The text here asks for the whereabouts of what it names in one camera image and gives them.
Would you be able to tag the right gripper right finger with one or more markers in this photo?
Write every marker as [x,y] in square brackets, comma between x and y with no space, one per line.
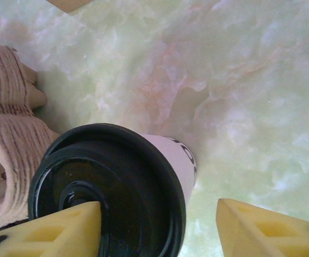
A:
[237,227]

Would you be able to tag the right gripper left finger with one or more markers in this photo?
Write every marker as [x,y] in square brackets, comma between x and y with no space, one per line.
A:
[84,214]

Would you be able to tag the black plastic cup lid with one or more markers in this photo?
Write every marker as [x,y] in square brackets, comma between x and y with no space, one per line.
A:
[130,187]

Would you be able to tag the white paper coffee cup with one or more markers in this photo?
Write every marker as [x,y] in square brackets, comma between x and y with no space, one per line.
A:
[170,160]

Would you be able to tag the brown cardboard box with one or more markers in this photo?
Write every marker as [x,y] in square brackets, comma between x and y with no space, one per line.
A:
[68,4]

